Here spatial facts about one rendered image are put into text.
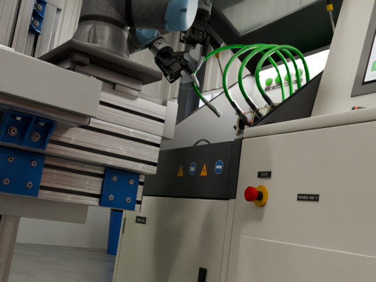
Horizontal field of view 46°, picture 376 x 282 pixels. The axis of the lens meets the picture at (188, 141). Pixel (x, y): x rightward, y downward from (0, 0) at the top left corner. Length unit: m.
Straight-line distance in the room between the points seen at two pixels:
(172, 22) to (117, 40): 0.13
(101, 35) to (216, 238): 0.59
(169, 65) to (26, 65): 1.00
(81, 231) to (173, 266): 7.12
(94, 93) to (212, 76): 7.52
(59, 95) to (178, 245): 0.72
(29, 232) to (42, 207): 7.06
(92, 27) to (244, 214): 0.57
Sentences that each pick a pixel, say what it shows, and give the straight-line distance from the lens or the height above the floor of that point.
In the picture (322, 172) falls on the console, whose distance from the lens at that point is 0.96.
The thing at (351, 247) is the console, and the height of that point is 0.71.
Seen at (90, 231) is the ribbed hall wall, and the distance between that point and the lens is 8.54.
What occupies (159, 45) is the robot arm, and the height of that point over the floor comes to 1.38.
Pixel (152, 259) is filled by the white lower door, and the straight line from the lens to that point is 1.50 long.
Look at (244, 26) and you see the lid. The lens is 2.02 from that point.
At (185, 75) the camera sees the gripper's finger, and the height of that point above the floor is 1.26.
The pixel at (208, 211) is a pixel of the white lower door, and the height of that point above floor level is 0.75.
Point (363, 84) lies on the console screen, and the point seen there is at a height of 1.14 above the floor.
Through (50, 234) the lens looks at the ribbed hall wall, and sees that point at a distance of 8.23.
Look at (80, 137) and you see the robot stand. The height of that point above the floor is 0.86.
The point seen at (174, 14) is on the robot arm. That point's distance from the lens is 1.01.
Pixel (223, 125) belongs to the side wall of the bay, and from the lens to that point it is 1.97.
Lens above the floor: 0.72
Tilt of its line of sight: 10 degrees up
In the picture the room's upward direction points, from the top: 8 degrees clockwise
